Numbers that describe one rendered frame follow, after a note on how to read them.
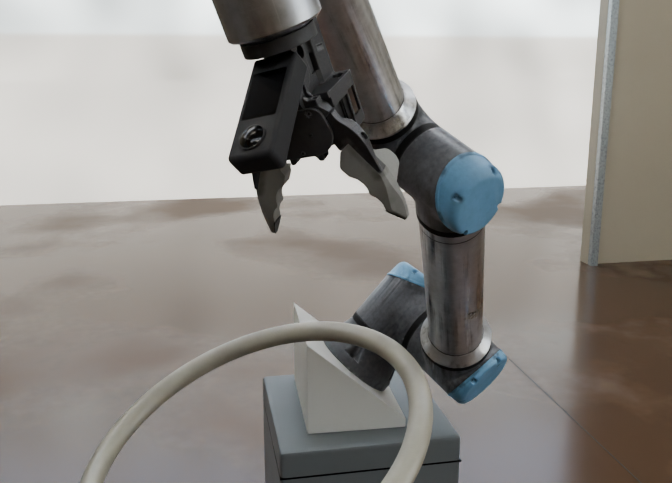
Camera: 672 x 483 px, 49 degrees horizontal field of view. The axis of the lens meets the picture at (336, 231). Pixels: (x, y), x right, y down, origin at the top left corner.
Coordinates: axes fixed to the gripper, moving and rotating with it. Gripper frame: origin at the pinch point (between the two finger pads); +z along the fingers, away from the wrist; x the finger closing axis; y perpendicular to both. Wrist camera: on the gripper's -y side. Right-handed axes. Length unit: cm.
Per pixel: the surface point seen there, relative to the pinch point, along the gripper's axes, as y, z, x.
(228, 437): 136, 173, 169
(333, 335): 21.0, 29.3, 19.0
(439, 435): 53, 82, 24
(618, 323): 345, 277, 29
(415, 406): 5.3, 28.4, 1.0
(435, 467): 50, 88, 26
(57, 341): 195, 162, 324
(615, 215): 502, 286, 41
